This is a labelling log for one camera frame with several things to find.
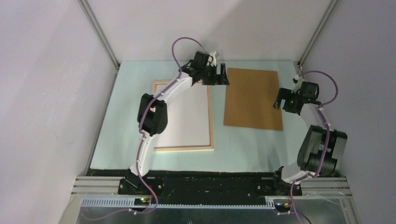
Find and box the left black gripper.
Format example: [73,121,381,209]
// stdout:
[200,63,229,85]

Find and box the brown backing board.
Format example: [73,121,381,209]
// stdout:
[224,68,283,131]

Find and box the printed photo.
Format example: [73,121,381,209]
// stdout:
[154,83,212,149]

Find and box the wooden picture frame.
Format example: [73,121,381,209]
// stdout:
[151,79,215,153]

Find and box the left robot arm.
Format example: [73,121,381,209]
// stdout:
[125,50,230,194]

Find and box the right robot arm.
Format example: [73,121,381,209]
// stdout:
[271,78,347,195]

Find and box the right corner aluminium profile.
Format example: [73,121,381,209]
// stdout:
[297,0,339,67]

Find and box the corner aluminium profile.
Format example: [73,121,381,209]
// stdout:
[78,0,120,70]
[297,0,339,67]

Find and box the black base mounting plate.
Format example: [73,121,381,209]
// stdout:
[87,169,302,205]

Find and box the left corner aluminium profile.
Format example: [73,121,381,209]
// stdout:
[78,0,120,70]

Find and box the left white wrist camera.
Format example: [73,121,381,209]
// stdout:
[207,51,219,67]

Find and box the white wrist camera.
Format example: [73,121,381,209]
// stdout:
[207,51,219,67]
[291,75,305,93]

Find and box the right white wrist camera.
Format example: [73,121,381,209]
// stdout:
[291,75,305,93]

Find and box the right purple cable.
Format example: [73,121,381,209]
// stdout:
[276,70,339,224]

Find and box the grey slotted cable duct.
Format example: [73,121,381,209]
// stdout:
[81,197,275,210]

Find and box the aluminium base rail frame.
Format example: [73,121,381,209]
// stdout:
[58,154,361,224]

